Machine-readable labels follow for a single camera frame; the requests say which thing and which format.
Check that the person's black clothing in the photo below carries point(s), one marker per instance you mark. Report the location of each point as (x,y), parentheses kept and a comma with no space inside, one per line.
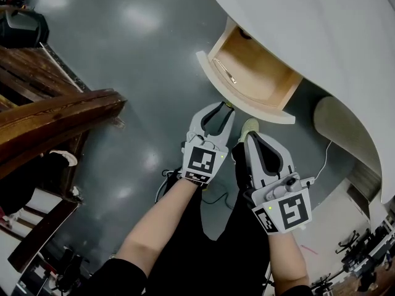
(191,273)

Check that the person's right forearm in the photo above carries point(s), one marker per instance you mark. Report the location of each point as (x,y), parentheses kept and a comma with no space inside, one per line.
(287,257)

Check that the pale yellow right shoe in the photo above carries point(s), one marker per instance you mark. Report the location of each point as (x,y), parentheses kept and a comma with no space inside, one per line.
(248,128)

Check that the white table with drawer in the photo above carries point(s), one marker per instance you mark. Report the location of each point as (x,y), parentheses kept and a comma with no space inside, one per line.
(308,26)

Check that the grey low cabinet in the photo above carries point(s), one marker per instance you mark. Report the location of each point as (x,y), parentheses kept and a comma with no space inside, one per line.
(364,177)

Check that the cream large drawer wooden inside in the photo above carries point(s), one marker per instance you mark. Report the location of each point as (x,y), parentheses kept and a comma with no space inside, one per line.
(256,72)

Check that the red floor tape strip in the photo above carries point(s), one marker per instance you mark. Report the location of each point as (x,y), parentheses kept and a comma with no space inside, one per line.
(309,249)

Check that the cluttered office desk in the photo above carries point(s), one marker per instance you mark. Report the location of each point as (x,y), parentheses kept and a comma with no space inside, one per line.
(370,251)

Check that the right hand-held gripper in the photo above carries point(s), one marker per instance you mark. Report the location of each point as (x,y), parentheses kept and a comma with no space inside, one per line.
(290,211)

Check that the small white scrap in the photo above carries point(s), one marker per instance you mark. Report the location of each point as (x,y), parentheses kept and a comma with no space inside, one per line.
(75,191)

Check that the pale yellow shoe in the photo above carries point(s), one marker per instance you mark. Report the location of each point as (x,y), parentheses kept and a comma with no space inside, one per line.
(248,128)
(229,105)

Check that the person's left forearm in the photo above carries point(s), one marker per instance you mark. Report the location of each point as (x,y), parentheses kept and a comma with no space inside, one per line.
(154,233)

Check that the black office chair base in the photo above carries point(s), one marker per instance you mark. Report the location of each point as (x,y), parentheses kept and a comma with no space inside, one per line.
(347,244)

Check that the pale yellow left shoe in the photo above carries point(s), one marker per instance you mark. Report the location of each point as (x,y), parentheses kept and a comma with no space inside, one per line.
(229,105)

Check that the slim gold metal clip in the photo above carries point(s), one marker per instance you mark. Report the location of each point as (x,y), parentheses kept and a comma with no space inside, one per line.
(225,71)

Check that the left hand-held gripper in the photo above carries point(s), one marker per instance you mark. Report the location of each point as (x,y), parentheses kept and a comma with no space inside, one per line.
(200,162)

